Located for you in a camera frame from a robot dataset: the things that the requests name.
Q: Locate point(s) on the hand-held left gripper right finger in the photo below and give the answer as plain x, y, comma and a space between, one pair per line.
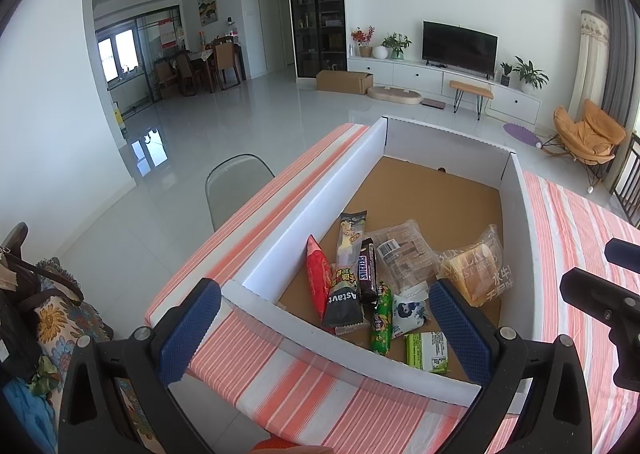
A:
460, 334

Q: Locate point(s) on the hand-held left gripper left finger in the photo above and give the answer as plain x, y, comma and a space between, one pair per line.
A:
192, 329

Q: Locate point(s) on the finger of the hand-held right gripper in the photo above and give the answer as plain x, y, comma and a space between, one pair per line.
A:
622, 251
600, 299

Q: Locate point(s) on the green wafer packet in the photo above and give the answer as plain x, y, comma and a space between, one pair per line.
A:
425, 351

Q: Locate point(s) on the blue white candy packet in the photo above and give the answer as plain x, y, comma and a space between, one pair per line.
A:
407, 314

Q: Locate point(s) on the clear bag of sliced bread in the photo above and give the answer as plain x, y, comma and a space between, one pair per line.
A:
475, 271

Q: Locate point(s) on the green sausage stick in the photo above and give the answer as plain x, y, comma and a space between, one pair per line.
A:
381, 324

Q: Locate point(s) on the clear bag of biscuits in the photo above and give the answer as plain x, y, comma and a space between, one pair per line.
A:
402, 256

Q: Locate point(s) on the brown chocolate bar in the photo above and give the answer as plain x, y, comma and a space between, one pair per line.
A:
368, 271

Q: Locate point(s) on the white cardboard box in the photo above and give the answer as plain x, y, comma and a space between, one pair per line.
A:
440, 214

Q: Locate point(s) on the long black yellow snack packet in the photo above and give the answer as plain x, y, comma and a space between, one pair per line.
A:
345, 284

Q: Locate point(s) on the red snack packet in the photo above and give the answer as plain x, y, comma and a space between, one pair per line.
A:
317, 279

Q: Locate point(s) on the orange lounge chair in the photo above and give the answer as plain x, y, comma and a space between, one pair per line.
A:
595, 131

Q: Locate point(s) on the floral patterned cloth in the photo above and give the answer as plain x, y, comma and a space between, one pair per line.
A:
65, 319

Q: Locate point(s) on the orange striped tablecloth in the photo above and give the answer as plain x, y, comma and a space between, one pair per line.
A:
310, 399

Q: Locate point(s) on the grey plastic chair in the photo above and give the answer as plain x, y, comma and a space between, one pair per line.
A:
235, 189

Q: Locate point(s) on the purple floor mat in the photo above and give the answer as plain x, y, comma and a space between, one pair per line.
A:
520, 132

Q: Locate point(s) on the dark brown handbag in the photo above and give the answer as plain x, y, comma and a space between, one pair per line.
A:
20, 279

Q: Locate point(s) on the blue cloth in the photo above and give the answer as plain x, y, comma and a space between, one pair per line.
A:
25, 414

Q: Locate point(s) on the air conditioner with patterned cover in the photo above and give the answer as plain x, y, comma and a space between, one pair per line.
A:
590, 63

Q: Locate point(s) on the large leafy potted plant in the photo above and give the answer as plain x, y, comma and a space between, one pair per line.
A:
530, 73

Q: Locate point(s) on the grey curtain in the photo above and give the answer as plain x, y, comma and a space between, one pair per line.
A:
617, 48

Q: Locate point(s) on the small plant in dark pot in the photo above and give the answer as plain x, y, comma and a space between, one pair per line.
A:
506, 76

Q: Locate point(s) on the wooden stool with black legs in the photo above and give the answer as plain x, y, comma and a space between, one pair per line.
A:
470, 88

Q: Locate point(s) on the dark flat floor scale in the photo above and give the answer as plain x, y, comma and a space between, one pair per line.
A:
433, 104

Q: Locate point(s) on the beige low floor stand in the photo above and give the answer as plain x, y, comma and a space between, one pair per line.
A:
395, 94

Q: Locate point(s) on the wooden dining chair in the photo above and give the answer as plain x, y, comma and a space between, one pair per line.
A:
187, 73
225, 61
162, 76

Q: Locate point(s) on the white television cabinet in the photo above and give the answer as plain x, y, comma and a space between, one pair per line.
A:
415, 76

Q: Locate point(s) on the black television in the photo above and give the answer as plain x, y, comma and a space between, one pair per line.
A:
460, 46

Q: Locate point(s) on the wooden dining table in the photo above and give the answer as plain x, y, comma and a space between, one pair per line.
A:
197, 55

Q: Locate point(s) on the brown cardboard box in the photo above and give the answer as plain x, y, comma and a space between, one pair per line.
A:
345, 82

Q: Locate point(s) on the glass sliding door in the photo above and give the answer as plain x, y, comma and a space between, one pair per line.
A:
130, 58

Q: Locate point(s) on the white round vase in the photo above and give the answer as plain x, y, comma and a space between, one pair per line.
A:
380, 52

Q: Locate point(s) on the green plant in glass vase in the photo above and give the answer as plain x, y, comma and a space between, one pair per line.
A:
396, 46

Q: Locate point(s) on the red flowers in vase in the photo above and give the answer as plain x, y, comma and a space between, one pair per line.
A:
364, 41

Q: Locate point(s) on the white interior door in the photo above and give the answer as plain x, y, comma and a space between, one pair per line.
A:
268, 26

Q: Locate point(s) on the black glass display cabinet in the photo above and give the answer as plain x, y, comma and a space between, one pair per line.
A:
315, 8

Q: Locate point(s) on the framed wall painting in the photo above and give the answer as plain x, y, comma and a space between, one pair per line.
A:
207, 6

